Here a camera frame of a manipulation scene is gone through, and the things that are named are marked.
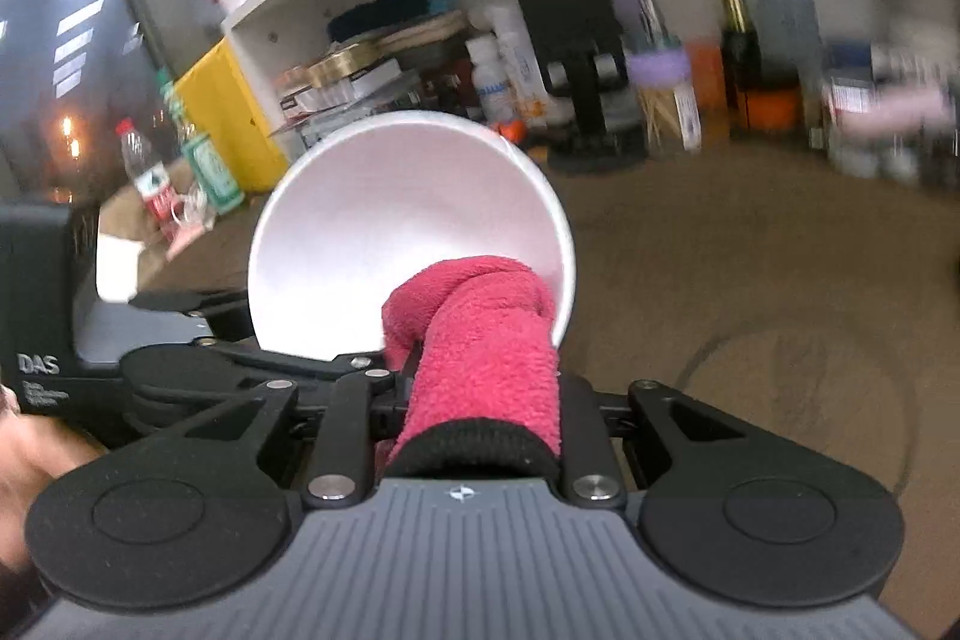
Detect white ceramic bowl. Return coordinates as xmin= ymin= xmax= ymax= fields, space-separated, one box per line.
xmin=247 ymin=111 xmax=577 ymax=362

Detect pink towel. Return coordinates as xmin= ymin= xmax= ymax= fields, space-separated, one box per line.
xmin=381 ymin=256 xmax=563 ymax=480

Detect pink plastic object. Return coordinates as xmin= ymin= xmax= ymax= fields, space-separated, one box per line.
xmin=832 ymin=85 xmax=955 ymax=140

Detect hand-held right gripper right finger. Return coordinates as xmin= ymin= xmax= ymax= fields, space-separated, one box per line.
xmin=559 ymin=374 xmax=751 ymax=507

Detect brown desk mat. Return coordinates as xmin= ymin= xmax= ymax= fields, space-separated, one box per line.
xmin=97 ymin=134 xmax=960 ymax=640

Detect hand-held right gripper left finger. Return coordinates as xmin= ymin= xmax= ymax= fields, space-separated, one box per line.
xmin=161 ymin=344 xmax=421 ymax=510

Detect yellow plastic bin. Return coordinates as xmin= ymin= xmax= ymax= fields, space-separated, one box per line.
xmin=172 ymin=36 xmax=291 ymax=195

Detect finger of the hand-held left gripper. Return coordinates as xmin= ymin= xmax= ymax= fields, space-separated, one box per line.
xmin=131 ymin=287 xmax=254 ymax=320
xmin=120 ymin=338 xmax=355 ymax=416

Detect green labelled bottle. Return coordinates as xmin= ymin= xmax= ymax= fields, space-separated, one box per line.
xmin=154 ymin=70 xmax=245 ymax=215

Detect white spray can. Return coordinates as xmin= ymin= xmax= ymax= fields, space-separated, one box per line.
xmin=487 ymin=6 xmax=546 ymax=124

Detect metal tweezers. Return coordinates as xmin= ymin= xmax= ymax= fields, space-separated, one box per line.
xmin=637 ymin=0 xmax=670 ymax=50

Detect person's left hand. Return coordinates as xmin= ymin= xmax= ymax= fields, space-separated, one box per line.
xmin=0 ymin=385 xmax=107 ymax=573

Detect black phone stand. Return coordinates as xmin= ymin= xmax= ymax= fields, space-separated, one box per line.
xmin=508 ymin=0 xmax=650 ymax=176

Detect gold round tin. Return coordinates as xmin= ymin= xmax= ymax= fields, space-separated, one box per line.
xmin=307 ymin=47 xmax=376 ymax=88

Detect red labelled water bottle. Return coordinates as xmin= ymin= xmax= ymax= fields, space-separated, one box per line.
xmin=116 ymin=119 xmax=185 ymax=240

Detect white medicine bottle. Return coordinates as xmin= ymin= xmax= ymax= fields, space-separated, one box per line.
xmin=465 ymin=36 xmax=512 ymax=124

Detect orange jar black lid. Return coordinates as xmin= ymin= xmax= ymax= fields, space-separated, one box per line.
xmin=746 ymin=85 xmax=805 ymax=133

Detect purple lidded toothpick jar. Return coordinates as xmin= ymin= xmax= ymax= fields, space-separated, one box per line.
xmin=626 ymin=47 xmax=704 ymax=157

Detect dark bottle gold cap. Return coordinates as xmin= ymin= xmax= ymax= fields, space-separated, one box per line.
xmin=716 ymin=0 xmax=764 ymax=116

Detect black bristle brush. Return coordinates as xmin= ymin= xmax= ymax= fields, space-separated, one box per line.
xmin=328 ymin=0 xmax=428 ymax=41

